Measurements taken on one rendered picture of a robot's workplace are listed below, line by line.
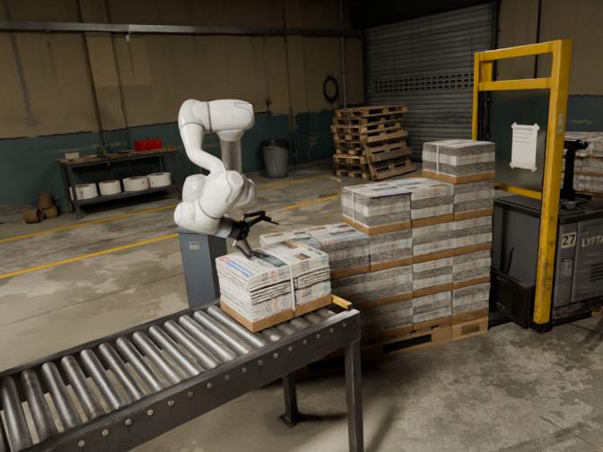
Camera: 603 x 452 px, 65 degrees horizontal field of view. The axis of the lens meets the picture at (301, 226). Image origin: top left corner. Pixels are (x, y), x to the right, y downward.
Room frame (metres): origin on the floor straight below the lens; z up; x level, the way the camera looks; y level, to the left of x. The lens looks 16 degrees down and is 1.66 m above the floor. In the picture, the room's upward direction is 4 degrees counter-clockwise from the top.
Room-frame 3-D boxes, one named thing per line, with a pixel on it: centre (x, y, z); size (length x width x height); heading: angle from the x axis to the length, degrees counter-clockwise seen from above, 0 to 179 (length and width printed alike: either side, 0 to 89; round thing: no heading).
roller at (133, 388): (1.43, 0.65, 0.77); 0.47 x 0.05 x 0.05; 36
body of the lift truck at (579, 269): (3.24, -1.80, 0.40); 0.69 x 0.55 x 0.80; 17
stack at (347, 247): (2.80, -0.34, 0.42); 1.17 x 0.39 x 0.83; 107
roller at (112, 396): (1.39, 0.71, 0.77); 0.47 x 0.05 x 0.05; 36
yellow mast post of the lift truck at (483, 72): (3.45, -1.35, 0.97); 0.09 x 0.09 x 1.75; 17
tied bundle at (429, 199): (2.92, -0.75, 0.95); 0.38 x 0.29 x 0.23; 17
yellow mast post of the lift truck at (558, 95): (2.82, -1.54, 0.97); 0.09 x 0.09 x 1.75; 17
